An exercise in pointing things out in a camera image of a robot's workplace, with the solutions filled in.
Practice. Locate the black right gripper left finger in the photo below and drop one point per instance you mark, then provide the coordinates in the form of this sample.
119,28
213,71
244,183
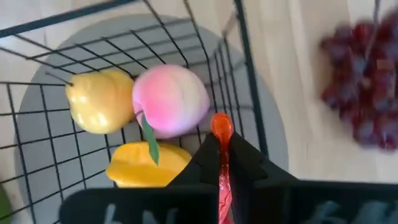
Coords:
140,205

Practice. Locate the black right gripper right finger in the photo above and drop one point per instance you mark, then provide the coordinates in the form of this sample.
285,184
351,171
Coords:
311,202

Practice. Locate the yellow pear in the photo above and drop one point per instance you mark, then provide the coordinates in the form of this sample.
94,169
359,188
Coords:
99,102

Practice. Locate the green cucumber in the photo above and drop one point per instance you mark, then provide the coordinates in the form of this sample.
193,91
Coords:
3,205

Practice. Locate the dark red grapes bunch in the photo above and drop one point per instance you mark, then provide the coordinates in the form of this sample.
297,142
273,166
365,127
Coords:
367,93

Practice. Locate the red chili pepper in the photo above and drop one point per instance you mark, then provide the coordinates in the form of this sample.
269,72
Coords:
222,127

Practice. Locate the yellow star fruit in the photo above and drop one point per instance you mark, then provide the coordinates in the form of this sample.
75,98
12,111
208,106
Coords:
140,168

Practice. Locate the pink peach with leaf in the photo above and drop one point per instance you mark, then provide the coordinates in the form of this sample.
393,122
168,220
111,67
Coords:
171,99

